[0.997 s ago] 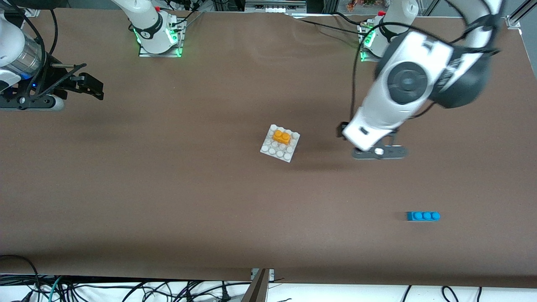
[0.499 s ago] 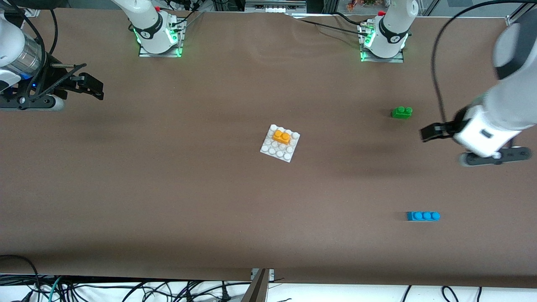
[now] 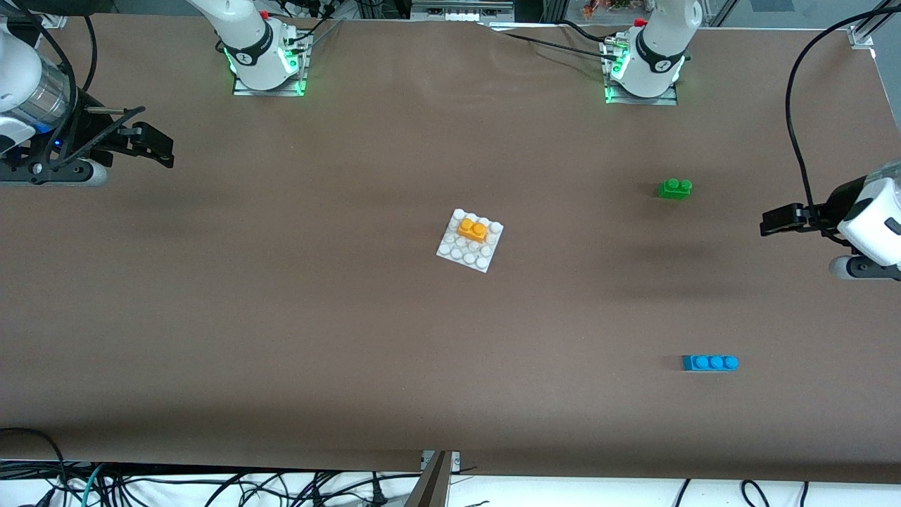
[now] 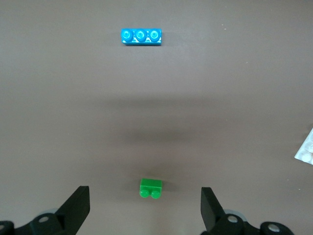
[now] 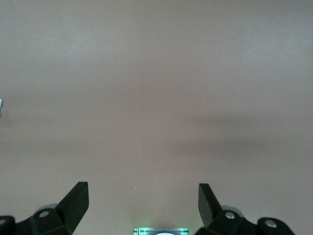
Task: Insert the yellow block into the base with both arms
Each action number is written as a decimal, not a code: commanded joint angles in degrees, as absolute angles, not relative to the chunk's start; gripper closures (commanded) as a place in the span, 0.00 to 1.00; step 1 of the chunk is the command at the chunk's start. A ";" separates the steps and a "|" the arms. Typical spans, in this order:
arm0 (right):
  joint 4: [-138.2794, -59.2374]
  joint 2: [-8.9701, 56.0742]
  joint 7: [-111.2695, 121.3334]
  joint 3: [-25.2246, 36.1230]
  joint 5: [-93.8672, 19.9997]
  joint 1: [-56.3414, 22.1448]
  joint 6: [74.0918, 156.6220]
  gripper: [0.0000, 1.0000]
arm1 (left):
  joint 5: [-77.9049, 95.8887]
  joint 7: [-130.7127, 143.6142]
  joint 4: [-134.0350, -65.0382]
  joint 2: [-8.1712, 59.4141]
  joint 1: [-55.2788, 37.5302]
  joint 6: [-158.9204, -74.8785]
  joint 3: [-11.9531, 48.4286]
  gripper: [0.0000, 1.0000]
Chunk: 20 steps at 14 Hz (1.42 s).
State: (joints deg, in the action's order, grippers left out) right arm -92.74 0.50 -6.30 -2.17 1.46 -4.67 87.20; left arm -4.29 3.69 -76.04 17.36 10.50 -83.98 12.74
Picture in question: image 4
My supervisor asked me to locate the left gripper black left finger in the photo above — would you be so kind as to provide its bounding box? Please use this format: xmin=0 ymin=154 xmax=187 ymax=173
xmin=29 ymin=186 xmax=90 ymax=235

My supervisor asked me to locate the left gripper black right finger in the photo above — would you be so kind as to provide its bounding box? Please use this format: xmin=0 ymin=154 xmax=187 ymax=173
xmin=201 ymin=187 xmax=260 ymax=235

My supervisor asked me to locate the white studded base plate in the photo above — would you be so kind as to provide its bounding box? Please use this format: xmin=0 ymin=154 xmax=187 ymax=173
xmin=294 ymin=128 xmax=313 ymax=164

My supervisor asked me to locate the green two-stud block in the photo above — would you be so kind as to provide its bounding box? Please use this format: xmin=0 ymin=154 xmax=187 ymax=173
xmin=139 ymin=178 xmax=163 ymax=199

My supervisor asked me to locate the blue three-stud block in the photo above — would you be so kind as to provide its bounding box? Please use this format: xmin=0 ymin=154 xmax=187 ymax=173
xmin=120 ymin=28 xmax=163 ymax=47

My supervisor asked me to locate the brown table cover sheet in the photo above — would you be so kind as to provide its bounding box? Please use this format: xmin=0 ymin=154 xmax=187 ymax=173
xmin=0 ymin=0 xmax=313 ymax=235

